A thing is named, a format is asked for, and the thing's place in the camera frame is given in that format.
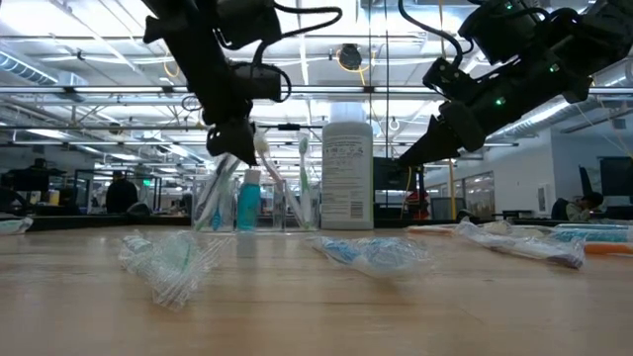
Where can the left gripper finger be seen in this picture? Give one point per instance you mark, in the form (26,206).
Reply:
(232,141)

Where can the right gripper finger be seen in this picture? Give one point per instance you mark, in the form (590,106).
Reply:
(435,143)

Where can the teal toothpaste tube white cap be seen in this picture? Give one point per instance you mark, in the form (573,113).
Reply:
(598,235)
(248,203)

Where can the clear plastic toothbrush holder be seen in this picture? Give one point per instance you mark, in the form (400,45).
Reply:
(274,207)

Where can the blue toothbrush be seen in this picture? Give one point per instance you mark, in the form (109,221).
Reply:
(346,251)
(215,220)

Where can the purple toothbrush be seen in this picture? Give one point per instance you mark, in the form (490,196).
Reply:
(524,247)

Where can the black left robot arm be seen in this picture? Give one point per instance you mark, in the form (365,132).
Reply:
(237,20)

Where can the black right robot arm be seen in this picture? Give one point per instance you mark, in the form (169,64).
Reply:
(608,29)

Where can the black box screen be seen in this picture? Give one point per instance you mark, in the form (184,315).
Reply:
(393,173)

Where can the red and black object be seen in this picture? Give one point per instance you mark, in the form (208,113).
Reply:
(418,205)

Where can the grey bin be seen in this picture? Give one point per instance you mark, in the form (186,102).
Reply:
(445,207)

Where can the white cylindrical wipes canister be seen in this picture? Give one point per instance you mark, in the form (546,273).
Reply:
(346,173)

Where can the black computer monitor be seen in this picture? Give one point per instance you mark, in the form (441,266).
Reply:
(615,175)

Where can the person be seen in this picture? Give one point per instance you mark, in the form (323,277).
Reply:
(121,198)
(578,210)

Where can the yellow container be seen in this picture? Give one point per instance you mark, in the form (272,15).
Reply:
(53,198)

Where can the black workstation equipment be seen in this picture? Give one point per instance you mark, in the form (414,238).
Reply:
(29,183)

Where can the silver ventilation duct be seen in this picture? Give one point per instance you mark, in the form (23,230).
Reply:
(544,117)
(25,69)

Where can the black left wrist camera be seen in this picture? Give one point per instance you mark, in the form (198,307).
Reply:
(257,81)

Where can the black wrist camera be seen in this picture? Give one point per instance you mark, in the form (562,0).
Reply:
(445,79)
(257,81)

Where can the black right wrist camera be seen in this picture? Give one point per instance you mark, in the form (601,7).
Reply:
(445,79)

